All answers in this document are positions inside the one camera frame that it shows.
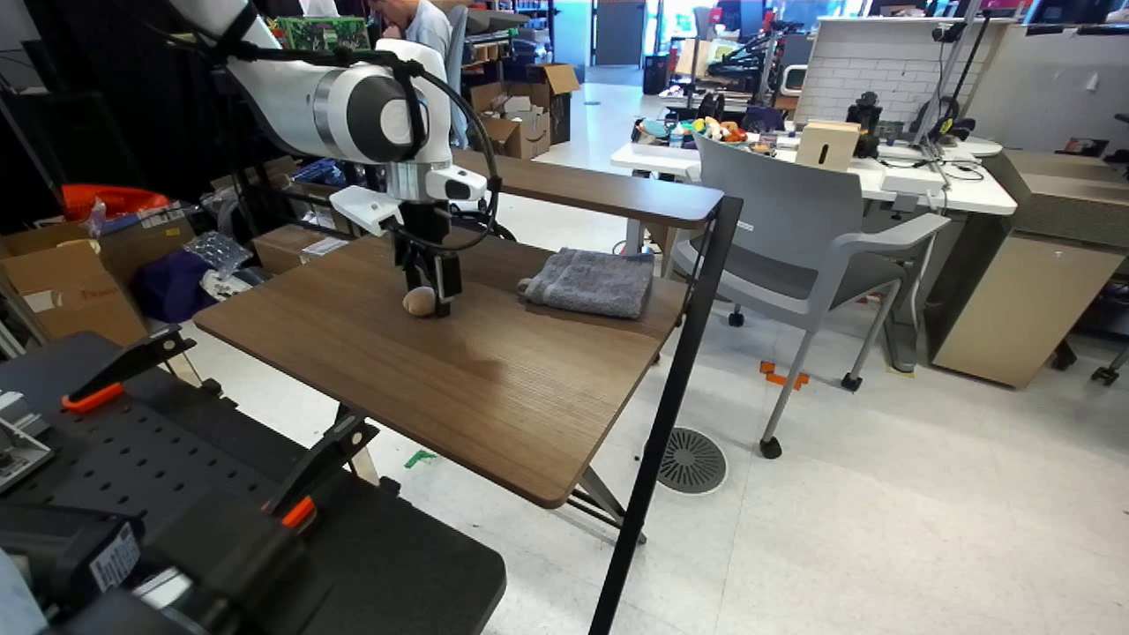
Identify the brown wooden table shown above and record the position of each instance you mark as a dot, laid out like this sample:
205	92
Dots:
673	400

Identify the beige cabinet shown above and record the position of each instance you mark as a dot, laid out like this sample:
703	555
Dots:
1023	294

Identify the large open cardboard box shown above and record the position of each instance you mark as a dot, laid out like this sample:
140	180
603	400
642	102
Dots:
551	92

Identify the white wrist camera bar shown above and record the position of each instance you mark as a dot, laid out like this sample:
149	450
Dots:
364	209

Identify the black storage rack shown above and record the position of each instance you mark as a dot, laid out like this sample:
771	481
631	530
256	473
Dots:
225	144

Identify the wooden desk with clutter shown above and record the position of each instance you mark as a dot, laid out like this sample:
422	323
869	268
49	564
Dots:
586	189

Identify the white pegboard partition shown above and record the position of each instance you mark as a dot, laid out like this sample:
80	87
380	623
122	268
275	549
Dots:
894	71

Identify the orange plastic bin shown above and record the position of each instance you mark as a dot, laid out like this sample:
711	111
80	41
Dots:
112	201

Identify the green box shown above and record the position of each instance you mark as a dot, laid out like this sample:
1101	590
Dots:
337	33

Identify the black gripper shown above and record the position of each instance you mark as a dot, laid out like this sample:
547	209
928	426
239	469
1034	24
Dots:
426	231

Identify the small cardboard box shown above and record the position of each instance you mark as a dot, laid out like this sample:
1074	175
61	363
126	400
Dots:
517	133

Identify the grey plastic chair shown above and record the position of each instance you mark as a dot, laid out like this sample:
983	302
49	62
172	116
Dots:
764	223

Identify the colourful toy pile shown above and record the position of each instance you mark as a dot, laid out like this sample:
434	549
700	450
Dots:
693	127

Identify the white work table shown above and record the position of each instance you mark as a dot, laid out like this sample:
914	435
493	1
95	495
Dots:
928	189

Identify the flat cardboard box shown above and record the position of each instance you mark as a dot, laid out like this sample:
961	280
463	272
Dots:
294	249

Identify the big brown cardboard box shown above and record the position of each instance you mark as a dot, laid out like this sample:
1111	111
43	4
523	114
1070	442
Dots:
70	287

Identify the dark blue bag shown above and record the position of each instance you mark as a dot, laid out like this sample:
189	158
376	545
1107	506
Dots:
172	287

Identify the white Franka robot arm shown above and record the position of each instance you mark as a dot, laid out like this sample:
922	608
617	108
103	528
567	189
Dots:
328	108

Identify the tan box with slot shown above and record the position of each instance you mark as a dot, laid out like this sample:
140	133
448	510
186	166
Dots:
825	147

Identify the grey keypad device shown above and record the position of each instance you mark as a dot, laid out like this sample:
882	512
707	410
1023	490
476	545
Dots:
215	252

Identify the round tan cookie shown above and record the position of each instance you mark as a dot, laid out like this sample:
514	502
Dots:
410	305

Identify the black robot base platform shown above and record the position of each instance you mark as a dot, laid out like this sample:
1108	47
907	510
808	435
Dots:
179	495

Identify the grey terry towel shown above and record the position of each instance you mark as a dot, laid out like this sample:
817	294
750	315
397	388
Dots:
586	285

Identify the seated person white shirt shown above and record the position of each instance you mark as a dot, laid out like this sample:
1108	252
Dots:
427	25

